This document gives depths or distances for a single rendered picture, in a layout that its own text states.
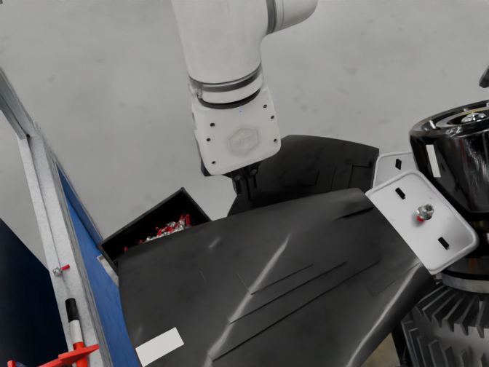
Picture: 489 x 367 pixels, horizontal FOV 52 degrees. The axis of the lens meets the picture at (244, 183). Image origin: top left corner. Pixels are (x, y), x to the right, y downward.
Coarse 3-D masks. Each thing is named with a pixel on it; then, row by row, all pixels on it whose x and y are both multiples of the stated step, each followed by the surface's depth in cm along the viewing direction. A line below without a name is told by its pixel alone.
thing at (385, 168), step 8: (392, 152) 56; (400, 152) 55; (408, 152) 54; (384, 160) 57; (392, 160) 56; (408, 160) 54; (376, 168) 57; (384, 168) 56; (392, 168) 55; (408, 168) 54; (376, 176) 57; (384, 176) 56; (392, 176) 55; (376, 184) 56
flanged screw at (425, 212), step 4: (424, 204) 42; (428, 204) 42; (420, 208) 42; (424, 208) 42; (428, 208) 42; (432, 208) 42; (420, 212) 42; (424, 212) 42; (428, 212) 42; (432, 212) 42; (420, 216) 42; (424, 216) 42; (428, 216) 42; (420, 220) 43
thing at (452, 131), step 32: (416, 128) 48; (448, 128) 45; (480, 128) 41; (416, 160) 47; (448, 160) 43; (480, 160) 41; (448, 192) 44; (480, 192) 42; (480, 224) 45; (480, 256) 43
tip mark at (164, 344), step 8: (160, 336) 37; (168, 336) 36; (176, 336) 36; (144, 344) 36; (152, 344) 36; (160, 344) 36; (168, 344) 36; (176, 344) 36; (144, 352) 36; (152, 352) 36; (160, 352) 36; (144, 360) 35; (152, 360) 35
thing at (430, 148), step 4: (428, 148) 44; (432, 148) 44; (428, 152) 44; (432, 152) 44; (432, 156) 44; (432, 160) 44; (436, 160) 44; (432, 164) 44; (436, 164) 44; (432, 168) 44; (436, 168) 44; (436, 172) 44; (436, 176) 44; (440, 176) 44
